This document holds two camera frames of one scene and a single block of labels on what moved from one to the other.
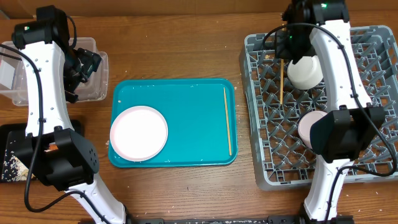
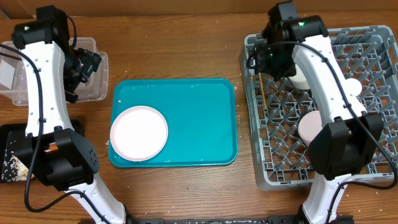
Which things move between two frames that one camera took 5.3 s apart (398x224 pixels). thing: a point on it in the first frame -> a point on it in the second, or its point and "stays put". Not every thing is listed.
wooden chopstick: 227,121 -> 263,92
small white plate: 305,124 stays put
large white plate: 138,133 stays put
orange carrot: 53,147 stays put
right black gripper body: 295,47 -> 276,63
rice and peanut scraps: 14,170 stays put
